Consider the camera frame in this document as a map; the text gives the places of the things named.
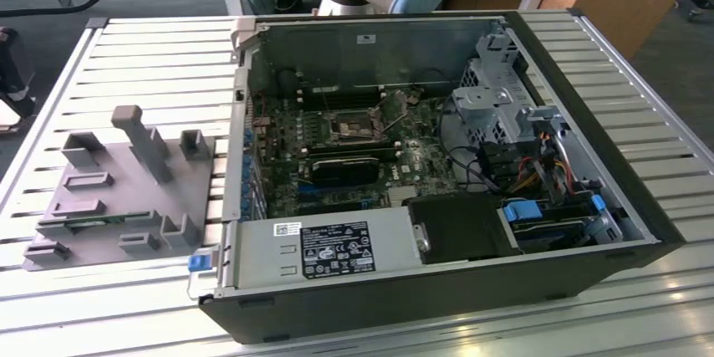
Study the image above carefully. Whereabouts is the metal locking lever wire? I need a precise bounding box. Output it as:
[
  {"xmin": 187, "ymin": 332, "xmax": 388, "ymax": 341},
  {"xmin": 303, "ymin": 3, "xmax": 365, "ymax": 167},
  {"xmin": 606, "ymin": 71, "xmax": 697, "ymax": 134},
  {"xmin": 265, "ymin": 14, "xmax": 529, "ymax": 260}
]
[{"xmin": 315, "ymin": 79, "xmax": 335, "ymax": 116}]

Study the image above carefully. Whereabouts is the metal socket cover frame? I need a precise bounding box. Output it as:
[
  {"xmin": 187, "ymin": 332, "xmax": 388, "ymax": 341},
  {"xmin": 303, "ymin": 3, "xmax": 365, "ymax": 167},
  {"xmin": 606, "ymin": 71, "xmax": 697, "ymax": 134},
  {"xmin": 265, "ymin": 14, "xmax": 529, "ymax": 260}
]
[{"xmin": 378, "ymin": 89, "xmax": 418, "ymax": 132}]

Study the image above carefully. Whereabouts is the CPU socket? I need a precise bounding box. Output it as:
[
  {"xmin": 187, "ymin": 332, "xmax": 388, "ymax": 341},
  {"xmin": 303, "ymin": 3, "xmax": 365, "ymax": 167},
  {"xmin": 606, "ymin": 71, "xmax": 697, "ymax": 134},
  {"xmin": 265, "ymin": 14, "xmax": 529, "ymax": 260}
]
[{"xmin": 327, "ymin": 108, "xmax": 390, "ymax": 143}]

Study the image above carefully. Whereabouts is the grey parts rack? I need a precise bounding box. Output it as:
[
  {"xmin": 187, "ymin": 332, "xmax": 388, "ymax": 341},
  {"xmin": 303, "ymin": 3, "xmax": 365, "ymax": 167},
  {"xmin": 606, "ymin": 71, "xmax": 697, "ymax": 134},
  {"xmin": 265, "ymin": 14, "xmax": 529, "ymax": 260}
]
[{"xmin": 21, "ymin": 105, "xmax": 219, "ymax": 273}]

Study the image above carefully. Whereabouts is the green RAM stick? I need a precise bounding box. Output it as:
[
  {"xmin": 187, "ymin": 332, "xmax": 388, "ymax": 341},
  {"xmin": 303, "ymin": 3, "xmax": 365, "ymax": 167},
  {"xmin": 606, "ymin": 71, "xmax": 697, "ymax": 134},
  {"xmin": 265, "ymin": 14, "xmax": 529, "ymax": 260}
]
[{"xmin": 66, "ymin": 215, "xmax": 127, "ymax": 227}]

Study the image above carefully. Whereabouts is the blue case side latch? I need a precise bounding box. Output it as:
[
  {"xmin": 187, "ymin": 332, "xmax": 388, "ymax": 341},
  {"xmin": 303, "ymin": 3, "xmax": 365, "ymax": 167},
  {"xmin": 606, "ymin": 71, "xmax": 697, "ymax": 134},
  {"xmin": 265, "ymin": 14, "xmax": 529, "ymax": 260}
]
[{"xmin": 189, "ymin": 247, "xmax": 217, "ymax": 273}]

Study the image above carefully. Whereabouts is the black RAM slot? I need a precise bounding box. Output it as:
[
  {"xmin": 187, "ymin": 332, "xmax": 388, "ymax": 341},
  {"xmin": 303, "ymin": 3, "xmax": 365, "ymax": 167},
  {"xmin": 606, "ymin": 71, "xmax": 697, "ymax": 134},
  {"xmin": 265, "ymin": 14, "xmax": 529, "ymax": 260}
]
[
  {"xmin": 303, "ymin": 94, "xmax": 388, "ymax": 102},
  {"xmin": 303, "ymin": 97, "xmax": 388, "ymax": 105},
  {"xmin": 307, "ymin": 150, "xmax": 398, "ymax": 161},
  {"xmin": 305, "ymin": 141, "xmax": 396, "ymax": 151},
  {"xmin": 306, "ymin": 145, "xmax": 397, "ymax": 155},
  {"xmin": 306, "ymin": 147, "xmax": 397, "ymax": 158},
  {"xmin": 302, "ymin": 90, "xmax": 386, "ymax": 99}
]

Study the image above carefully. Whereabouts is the silver power supply unit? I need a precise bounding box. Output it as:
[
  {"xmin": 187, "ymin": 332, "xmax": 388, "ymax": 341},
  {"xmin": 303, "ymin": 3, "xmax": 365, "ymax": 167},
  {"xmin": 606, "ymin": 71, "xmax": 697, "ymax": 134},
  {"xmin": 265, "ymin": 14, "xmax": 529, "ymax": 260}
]
[{"xmin": 214, "ymin": 205, "xmax": 426, "ymax": 298}]

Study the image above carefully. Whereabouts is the black graphics card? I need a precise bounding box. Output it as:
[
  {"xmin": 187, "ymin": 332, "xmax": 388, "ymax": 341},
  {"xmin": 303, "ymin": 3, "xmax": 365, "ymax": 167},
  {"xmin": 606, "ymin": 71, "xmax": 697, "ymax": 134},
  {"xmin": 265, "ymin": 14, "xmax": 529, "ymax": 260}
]
[{"xmin": 309, "ymin": 155, "xmax": 382, "ymax": 190}]

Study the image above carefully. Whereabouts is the green motherboard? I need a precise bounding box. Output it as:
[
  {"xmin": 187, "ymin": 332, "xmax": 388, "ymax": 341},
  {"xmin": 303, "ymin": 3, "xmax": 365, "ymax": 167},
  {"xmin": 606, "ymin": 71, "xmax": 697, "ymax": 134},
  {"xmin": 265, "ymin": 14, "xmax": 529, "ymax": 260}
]
[{"xmin": 249, "ymin": 89, "xmax": 465, "ymax": 220}]

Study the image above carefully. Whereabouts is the metal drive cage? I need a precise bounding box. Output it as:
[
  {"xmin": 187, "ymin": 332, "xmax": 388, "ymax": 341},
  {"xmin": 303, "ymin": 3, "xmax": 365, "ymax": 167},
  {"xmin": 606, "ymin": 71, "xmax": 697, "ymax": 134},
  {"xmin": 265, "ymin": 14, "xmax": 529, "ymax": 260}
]
[{"xmin": 449, "ymin": 33, "xmax": 568, "ymax": 147}]

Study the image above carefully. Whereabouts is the black fan shroud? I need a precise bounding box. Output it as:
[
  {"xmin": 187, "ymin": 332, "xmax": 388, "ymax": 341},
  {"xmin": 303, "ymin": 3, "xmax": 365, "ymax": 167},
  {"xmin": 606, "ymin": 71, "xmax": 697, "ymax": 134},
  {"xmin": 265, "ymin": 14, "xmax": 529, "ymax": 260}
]
[{"xmin": 405, "ymin": 194, "xmax": 526, "ymax": 267}]

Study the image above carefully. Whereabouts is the black PC case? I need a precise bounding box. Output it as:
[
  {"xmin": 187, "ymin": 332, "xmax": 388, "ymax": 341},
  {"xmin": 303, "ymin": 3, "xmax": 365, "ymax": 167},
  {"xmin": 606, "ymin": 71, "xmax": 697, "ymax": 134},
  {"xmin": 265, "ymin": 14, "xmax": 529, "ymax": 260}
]
[{"xmin": 198, "ymin": 8, "xmax": 689, "ymax": 345}]

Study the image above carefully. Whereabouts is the blue disk carrier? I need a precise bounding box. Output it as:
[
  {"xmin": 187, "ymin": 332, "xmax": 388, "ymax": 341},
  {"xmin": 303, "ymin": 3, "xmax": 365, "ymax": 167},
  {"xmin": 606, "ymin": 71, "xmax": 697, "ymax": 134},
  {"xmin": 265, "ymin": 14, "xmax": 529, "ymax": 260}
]
[{"xmin": 501, "ymin": 200, "xmax": 546, "ymax": 222}]

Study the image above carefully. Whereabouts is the black disk drive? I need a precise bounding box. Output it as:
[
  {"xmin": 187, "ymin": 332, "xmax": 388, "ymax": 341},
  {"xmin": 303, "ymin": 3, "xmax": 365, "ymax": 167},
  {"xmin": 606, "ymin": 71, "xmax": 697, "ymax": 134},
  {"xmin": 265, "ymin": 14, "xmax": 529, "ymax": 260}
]
[{"xmin": 510, "ymin": 206, "xmax": 596, "ymax": 252}]

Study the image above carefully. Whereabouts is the beige case latch handle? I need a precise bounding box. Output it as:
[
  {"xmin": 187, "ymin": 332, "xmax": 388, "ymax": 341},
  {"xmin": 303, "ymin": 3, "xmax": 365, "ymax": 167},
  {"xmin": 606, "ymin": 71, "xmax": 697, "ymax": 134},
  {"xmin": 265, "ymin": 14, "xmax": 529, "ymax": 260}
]
[{"xmin": 229, "ymin": 16, "xmax": 265, "ymax": 66}]

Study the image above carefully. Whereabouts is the silver shroud handle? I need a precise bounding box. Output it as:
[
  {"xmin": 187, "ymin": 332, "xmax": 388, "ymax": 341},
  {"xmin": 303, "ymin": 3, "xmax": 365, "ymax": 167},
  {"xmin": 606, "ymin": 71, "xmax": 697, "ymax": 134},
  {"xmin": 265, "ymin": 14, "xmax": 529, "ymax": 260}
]
[{"xmin": 413, "ymin": 225, "xmax": 434, "ymax": 252}]

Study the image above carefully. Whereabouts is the coloured power wire bundle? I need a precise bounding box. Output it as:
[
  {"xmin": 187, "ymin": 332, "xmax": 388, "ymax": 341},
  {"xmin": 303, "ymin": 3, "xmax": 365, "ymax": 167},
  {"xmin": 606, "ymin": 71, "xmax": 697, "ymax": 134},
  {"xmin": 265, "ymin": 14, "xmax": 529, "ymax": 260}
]
[{"xmin": 516, "ymin": 155, "xmax": 576, "ymax": 193}]

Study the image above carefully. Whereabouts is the grey flat ribbon cable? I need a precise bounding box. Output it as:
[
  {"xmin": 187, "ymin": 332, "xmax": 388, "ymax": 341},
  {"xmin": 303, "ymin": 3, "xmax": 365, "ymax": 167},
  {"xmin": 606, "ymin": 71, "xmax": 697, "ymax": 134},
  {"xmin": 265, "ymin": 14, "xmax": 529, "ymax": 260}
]
[{"xmin": 533, "ymin": 120, "xmax": 582, "ymax": 207}]

